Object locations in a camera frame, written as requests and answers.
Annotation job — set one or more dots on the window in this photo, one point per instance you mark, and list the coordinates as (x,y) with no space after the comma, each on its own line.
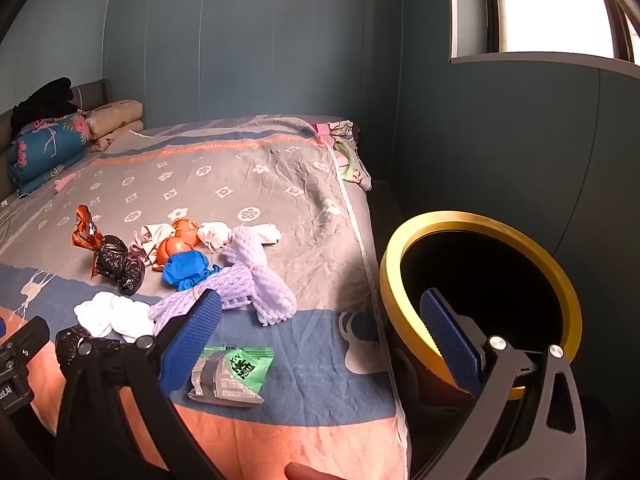
(545,5)

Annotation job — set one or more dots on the beige pillow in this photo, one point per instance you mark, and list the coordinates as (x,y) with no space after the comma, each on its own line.
(115,110)
(120,134)

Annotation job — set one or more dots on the crumpled black plastic bag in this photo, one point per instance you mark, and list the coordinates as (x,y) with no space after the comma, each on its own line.
(120,265)
(70,342)

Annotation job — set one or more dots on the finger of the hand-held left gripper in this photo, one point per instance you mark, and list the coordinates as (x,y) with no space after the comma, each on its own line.
(27,335)

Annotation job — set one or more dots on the long crumpled white tissue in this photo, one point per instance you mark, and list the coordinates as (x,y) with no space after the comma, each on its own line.
(212,237)

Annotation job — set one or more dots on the floral cloth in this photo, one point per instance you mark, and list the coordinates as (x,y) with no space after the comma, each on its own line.
(350,155)

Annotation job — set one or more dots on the orange brown candy wrapper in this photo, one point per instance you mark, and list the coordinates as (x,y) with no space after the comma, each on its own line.
(85,232)

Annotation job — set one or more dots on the grey patterned bed sheet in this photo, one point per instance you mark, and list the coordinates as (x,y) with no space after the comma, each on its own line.
(250,185)

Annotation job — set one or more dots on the green snack packet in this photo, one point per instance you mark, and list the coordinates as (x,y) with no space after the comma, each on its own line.
(240,370)

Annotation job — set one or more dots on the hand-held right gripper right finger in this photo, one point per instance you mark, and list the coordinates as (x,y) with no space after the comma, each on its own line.
(450,345)

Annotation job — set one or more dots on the black clothing pile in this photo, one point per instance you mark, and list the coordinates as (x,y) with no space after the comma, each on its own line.
(45,100)

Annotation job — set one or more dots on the crumpled pink white paper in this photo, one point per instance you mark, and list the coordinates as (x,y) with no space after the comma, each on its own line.
(150,235)

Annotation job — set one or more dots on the blue floral folded quilt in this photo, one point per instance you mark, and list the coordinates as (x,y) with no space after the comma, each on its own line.
(45,150)

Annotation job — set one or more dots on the grey bed headboard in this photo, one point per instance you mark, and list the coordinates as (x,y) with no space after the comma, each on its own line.
(92,92)

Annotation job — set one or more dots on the round crumpled white tissue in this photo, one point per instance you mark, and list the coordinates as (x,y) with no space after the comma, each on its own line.
(115,315)

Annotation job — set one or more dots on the crumpled blue glove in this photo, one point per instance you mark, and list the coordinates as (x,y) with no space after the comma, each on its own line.
(185,267)

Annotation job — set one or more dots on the black bin with yellow rim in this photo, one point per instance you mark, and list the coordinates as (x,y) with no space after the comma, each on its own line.
(450,217)

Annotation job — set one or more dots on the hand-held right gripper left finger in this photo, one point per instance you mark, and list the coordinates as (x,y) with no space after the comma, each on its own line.
(192,340)

